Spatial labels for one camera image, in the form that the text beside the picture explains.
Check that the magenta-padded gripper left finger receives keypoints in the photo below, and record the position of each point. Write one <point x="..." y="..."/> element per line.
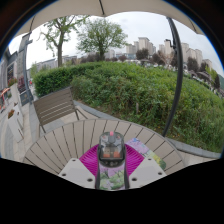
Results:
<point x="88" y="160"/>

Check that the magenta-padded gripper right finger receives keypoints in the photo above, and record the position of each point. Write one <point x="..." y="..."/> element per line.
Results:
<point x="135" y="160"/>

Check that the transparent computer mouse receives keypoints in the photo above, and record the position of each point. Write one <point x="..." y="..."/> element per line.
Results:
<point x="111" y="150"/>

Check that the floral print mouse pad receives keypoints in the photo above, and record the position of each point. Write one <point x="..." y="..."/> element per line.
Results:
<point x="152" y="156"/>

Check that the brown slatted chair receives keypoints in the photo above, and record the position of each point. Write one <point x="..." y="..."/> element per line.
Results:
<point x="55" y="106"/>

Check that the white planter with flowers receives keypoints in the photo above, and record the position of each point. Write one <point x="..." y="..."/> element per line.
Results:
<point x="15" y="125"/>

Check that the dark curved umbrella pole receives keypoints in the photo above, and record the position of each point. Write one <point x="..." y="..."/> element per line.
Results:
<point x="180" y="66"/>

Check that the sparse-leaved tree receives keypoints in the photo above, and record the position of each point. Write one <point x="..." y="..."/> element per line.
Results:
<point x="60" y="50"/>

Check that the dark grey pillar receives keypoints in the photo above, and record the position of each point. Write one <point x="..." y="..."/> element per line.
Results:
<point x="23" y="63"/>

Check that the round leafy tree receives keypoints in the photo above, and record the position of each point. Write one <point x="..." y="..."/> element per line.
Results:
<point x="100" y="35"/>

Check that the beige umbrella canopy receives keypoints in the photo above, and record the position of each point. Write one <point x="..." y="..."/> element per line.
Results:
<point x="83" y="6"/>

